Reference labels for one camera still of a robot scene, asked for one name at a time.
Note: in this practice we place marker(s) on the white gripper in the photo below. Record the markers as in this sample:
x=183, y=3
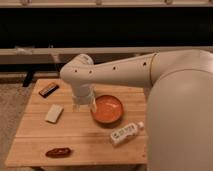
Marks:
x=83, y=94

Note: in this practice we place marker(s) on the white sponge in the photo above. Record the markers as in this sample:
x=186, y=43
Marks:
x=54, y=113

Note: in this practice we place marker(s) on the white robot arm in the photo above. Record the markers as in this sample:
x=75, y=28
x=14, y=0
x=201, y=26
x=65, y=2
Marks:
x=179, y=119

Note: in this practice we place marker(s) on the orange ceramic bowl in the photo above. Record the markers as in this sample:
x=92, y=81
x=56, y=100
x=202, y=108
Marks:
x=109, y=109

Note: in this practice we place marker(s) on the black rectangular box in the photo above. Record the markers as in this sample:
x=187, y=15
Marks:
x=50, y=88

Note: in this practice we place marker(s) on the wooden table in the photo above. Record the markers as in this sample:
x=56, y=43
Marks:
x=88, y=141

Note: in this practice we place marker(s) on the white labelled bottle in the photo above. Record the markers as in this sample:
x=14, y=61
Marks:
x=125, y=133

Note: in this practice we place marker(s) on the dark red oblong object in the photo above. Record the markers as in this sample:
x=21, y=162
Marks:
x=58, y=152

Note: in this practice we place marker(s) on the long grey rail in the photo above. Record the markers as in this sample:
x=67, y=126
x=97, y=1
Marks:
x=100, y=54

